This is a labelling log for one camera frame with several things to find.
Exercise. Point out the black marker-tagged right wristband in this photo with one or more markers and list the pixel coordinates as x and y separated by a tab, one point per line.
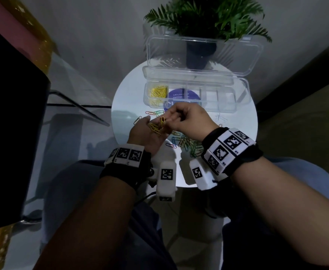
229	150

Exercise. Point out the black marker-tagged left wristband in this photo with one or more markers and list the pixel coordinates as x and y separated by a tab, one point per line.
128	161

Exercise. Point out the red single paper clip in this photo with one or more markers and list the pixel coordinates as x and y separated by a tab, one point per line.
150	112

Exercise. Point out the clear plastic organizer box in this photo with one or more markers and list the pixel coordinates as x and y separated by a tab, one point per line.
203	78

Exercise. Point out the white paper clips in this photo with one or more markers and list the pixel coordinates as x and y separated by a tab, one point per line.
220	118

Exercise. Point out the white table pedestal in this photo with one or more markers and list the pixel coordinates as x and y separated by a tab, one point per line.
201	216

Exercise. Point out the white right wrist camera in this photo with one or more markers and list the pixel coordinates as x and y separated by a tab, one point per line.
202	174

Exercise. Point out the bunch of yellow paper clips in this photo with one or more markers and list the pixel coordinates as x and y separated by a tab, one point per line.
156	127

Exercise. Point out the person's leg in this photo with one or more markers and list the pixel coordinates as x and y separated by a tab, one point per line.
307	177
69	182

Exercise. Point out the person's left hand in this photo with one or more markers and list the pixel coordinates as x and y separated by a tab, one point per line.
142	136

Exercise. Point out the black marker-tagged wristband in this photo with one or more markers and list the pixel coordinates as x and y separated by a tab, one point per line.
229	150
128	161

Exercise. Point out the person's left forearm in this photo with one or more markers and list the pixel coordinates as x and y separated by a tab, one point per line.
97	227

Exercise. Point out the heap of boxed yellow clips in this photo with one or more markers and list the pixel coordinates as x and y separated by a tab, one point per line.
157	92

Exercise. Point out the person's right fingers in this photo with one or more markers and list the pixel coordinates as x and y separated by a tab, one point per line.
177	113

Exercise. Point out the person's right forearm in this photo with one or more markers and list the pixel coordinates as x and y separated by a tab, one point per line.
288	210

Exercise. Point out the person's left leg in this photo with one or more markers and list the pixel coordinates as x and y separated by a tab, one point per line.
69	182

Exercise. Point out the glass table with black frame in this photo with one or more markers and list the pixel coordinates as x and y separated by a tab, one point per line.
74	92

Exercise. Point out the dark single paper clip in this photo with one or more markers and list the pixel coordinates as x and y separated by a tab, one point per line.
137	120

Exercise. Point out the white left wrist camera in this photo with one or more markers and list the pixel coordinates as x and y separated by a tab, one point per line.
166	177

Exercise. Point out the black plant pot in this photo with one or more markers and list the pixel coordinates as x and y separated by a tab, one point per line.
201	54

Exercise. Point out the green single paper clip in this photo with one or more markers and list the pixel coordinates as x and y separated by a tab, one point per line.
160	112

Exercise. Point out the blue round sticker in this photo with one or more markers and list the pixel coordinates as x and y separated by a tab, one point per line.
185	95

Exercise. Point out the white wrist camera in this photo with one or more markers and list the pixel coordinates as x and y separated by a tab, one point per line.
202	174
166	177

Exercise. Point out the pile of coloured paper clips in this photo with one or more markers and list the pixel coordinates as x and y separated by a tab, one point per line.
188	144

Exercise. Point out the person's right leg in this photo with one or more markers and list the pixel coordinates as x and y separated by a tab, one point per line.
307	177

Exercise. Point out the person's left thumb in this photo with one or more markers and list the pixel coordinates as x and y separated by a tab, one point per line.
144	120

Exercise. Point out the green fern plant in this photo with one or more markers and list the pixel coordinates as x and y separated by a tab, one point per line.
209	14

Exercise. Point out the person's right hand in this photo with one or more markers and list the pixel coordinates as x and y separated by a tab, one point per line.
195	120

